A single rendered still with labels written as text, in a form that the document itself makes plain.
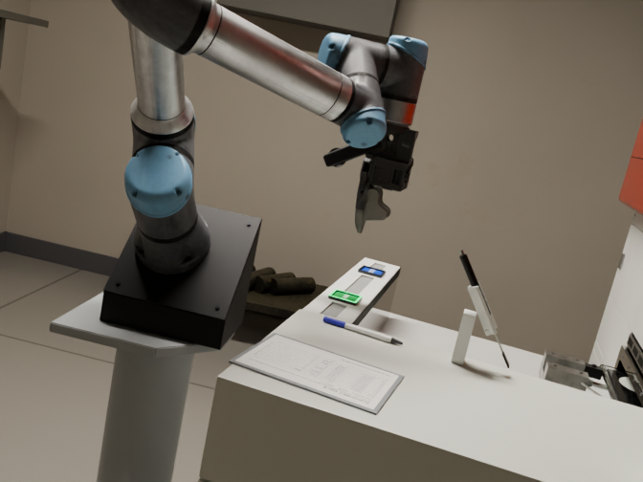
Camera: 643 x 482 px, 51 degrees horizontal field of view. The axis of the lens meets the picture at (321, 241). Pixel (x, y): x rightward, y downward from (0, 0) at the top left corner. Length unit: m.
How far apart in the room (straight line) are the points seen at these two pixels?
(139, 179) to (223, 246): 0.26
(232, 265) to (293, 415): 0.57
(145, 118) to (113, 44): 2.97
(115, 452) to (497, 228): 2.84
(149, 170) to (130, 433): 0.56
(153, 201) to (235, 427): 0.48
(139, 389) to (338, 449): 0.67
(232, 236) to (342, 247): 2.57
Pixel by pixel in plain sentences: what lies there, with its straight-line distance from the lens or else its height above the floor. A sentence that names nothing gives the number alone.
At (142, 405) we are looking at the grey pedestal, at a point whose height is 0.66.
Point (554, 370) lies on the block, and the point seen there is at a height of 0.90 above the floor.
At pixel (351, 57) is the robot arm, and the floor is 1.40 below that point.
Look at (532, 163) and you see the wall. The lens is 3.93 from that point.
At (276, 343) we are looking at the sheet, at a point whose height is 0.97.
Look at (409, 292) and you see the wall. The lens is 4.00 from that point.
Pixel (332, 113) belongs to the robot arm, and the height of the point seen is 1.31.
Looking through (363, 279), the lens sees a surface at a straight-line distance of 1.52.
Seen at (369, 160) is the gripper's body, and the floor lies 1.24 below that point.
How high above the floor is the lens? 1.34
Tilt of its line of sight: 12 degrees down
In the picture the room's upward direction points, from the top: 12 degrees clockwise
